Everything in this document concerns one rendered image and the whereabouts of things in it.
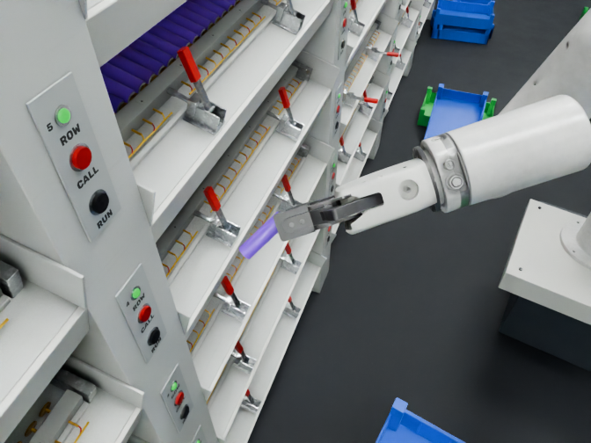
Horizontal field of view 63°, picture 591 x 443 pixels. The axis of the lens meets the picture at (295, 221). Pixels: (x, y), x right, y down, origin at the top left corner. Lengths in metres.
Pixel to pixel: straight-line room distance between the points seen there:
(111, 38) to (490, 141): 0.36
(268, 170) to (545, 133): 0.43
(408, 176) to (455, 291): 1.11
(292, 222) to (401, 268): 1.10
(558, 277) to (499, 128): 0.78
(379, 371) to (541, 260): 0.51
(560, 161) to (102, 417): 0.54
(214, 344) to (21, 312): 0.44
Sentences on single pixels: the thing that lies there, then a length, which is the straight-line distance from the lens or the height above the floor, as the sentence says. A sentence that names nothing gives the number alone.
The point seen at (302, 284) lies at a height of 0.14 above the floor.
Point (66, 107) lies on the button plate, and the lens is 0.35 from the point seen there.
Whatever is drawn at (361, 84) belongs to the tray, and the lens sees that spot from 1.42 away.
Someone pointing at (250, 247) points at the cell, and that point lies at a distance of 0.55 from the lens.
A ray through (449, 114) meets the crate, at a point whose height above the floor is 0.08.
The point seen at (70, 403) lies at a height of 0.75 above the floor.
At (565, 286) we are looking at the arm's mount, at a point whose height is 0.34.
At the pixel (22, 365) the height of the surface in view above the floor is 0.91.
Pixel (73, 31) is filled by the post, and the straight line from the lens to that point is 0.35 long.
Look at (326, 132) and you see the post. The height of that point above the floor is 0.60.
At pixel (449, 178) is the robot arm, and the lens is 0.52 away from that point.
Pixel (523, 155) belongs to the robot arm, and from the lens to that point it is 0.54.
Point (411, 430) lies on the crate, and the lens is 0.91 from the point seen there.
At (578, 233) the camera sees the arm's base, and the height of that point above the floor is 0.34.
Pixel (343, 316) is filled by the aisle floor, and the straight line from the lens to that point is 1.47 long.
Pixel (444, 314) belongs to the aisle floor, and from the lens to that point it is 1.54.
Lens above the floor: 1.23
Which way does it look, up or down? 46 degrees down
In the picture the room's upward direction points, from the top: straight up
